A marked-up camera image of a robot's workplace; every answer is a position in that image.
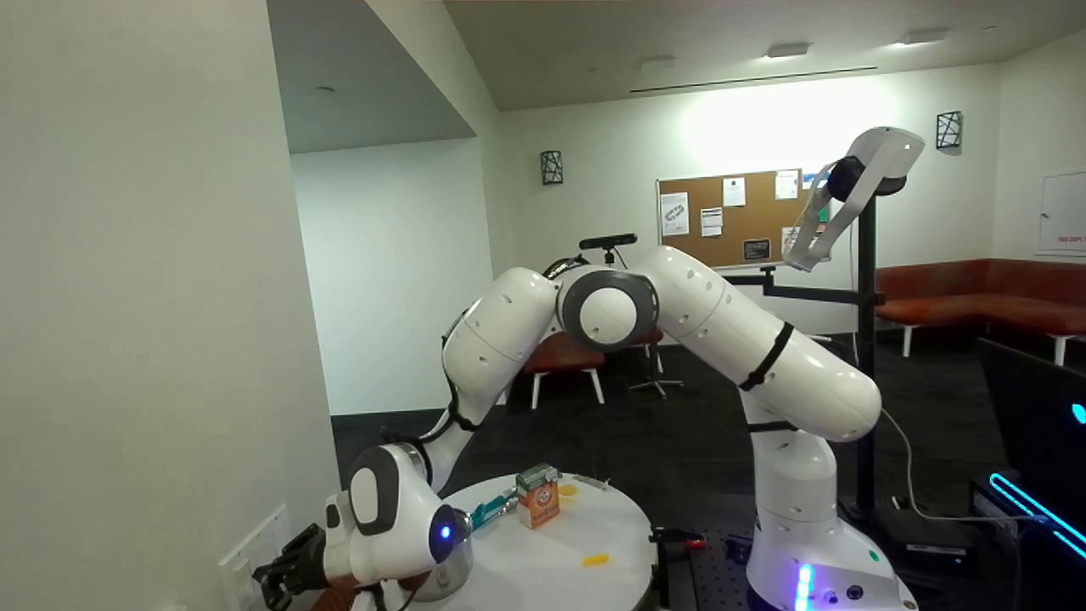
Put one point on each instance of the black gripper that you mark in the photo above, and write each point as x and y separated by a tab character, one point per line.
297	567

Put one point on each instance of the round white table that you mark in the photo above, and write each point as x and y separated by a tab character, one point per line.
517	567

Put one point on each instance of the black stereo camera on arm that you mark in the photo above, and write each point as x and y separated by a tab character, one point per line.
605	242

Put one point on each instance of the yellow small item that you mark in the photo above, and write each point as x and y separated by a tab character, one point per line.
594	560

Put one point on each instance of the steel cooking pot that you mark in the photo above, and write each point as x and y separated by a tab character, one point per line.
436	586

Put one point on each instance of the red chair with white legs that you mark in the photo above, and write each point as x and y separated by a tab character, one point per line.
563	354

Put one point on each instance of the black computer monitor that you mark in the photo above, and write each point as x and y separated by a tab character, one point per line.
1041	416

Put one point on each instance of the cork bulletin board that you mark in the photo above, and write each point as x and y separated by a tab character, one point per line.
733	218

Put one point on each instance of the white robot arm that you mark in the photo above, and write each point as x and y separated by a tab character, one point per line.
799	406

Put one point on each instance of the teal blue tool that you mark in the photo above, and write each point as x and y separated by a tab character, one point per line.
489	512

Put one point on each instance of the orange red sofa bench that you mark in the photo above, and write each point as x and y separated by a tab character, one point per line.
1041	297

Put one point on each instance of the patterned wall sconce lamp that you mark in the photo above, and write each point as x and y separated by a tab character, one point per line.
552	167

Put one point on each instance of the orange box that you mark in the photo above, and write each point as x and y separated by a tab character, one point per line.
537	492

